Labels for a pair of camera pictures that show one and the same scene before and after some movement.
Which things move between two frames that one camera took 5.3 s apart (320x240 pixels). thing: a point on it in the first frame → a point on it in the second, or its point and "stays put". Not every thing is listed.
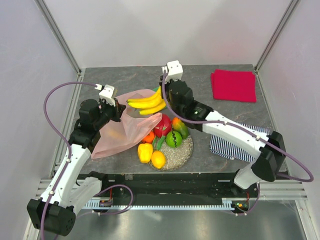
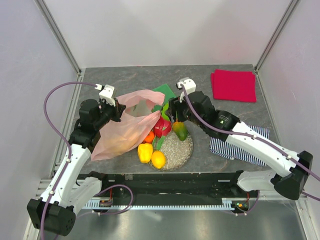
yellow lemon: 158,159 stays put
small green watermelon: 173,139 → 164,116
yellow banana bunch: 149,105 → 123,145
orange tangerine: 149,138 stays put
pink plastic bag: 119,136 stays put
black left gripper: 118,110 stays put
